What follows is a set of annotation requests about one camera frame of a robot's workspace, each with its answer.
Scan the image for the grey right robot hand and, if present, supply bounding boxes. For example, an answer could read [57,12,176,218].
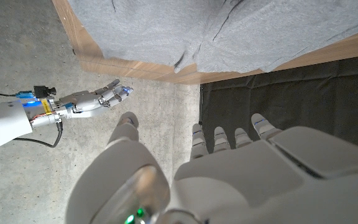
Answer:
[26,78,134,130]

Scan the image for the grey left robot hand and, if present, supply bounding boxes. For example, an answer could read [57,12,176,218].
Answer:
[65,111,358,224]

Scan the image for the grey shorts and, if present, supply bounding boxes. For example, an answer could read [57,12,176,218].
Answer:
[67,0,358,74]

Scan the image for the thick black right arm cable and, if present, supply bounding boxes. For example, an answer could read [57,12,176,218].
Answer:
[12,123,64,149]

